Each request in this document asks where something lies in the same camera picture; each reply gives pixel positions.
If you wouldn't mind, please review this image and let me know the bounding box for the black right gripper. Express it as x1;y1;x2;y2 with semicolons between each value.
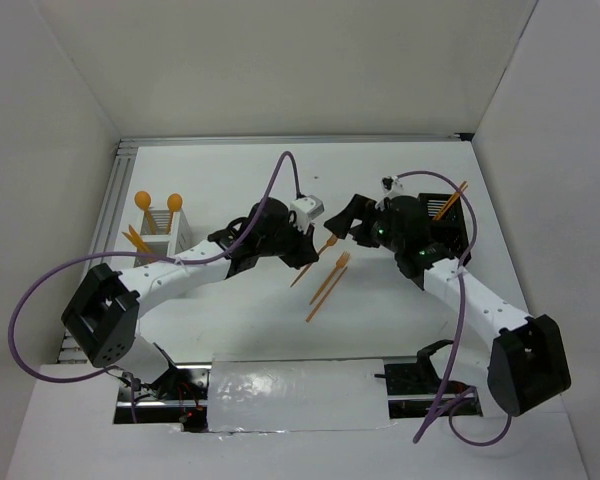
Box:
324;193;404;253

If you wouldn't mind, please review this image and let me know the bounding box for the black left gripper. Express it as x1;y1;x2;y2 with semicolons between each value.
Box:
258;215;319;270

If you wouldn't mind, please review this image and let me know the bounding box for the orange plastic fork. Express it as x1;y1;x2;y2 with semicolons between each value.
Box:
290;235;338;288
310;251;351;304

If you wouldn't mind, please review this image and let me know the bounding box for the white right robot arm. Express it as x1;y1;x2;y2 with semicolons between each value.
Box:
324;195;572;417

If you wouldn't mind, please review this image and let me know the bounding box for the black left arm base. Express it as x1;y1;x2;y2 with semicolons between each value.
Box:
112;363;211;433

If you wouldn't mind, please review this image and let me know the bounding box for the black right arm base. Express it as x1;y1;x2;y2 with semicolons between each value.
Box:
374;339;481;419

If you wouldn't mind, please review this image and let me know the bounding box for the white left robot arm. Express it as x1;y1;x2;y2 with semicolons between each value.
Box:
62;196;324;399

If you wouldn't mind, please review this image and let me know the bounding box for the black utensil caddy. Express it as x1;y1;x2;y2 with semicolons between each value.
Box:
415;193;469;267

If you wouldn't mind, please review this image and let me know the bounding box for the white utensil caddy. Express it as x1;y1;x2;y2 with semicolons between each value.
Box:
131;208;193;257

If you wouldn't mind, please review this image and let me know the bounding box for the white tape sheet front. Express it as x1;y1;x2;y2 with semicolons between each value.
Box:
207;359;390;433

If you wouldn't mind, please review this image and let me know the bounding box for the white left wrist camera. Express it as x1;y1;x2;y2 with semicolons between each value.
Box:
289;195;324;233

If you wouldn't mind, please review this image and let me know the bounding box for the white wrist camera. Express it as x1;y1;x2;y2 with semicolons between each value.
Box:
375;176;405;211
289;195;324;233

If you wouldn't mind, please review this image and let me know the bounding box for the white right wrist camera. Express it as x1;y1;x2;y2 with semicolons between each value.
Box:
375;176;405;211

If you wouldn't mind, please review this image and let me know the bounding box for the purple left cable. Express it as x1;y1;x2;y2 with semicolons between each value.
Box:
8;151;304;426

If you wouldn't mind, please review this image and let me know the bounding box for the aluminium rail back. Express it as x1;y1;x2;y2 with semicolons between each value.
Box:
119;132;475;149

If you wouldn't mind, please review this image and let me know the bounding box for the aluminium rail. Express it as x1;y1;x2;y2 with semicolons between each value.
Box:
56;141;137;364
119;132;475;149

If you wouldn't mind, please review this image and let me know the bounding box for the aluminium rail left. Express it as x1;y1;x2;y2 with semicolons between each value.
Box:
56;141;137;364

